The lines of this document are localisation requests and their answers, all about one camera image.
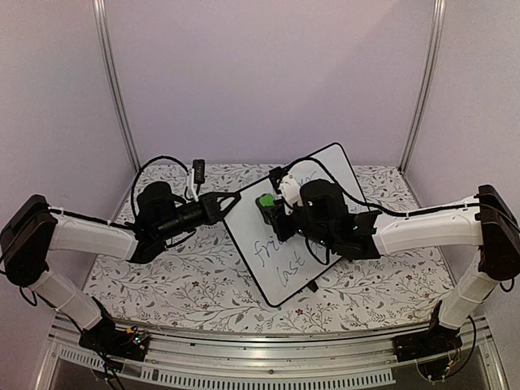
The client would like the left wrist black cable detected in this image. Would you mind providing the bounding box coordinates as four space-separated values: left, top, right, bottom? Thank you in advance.
128 154 194 212

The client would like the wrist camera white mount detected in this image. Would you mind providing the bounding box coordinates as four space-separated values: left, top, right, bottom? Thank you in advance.
184 159 206 202
268 167 303 215

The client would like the right aluminium frame post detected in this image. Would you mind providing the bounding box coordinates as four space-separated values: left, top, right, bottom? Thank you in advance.
399 0 446 175

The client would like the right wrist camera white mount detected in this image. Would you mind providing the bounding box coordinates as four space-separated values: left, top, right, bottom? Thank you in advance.
268 167 303 215

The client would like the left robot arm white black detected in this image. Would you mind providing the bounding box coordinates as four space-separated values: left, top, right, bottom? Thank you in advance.
1 181 241 353

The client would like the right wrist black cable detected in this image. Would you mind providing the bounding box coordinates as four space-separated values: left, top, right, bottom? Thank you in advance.
284 158 383 265

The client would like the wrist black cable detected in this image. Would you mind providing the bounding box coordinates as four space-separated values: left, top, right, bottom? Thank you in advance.
128 154 194 212
284 158 383 265

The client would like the white whiteboard black frame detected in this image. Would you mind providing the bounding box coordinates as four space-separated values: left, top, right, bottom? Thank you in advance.
224 142 366 307

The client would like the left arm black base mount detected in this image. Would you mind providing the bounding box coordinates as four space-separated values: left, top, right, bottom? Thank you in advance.
79 321 150 362

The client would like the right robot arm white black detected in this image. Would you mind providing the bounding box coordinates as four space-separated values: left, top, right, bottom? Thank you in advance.
255 179 519 354

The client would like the green black whiteboard eraser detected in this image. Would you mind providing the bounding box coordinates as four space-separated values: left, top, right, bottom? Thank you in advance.
255 193 275 215

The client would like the front aluminium rail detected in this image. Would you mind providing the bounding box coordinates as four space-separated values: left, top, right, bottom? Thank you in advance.
35 315 512 389

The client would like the left aluminium frame post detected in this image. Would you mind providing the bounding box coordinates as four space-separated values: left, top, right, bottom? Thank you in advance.
92 0 141 172

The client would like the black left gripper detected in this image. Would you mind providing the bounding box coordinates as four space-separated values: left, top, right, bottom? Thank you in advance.
157 193 241 242

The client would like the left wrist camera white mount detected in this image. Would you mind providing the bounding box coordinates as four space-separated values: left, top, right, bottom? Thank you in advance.
184 159 206 202

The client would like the aluminium frame post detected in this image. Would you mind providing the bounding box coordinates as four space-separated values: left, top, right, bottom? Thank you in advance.
399 0 446 175
92 0 141 172

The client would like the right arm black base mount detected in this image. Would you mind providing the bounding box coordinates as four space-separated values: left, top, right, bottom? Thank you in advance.
392 326 462 362

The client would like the floral patterned table mat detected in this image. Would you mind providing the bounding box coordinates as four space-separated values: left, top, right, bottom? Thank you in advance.
80 163 462 335

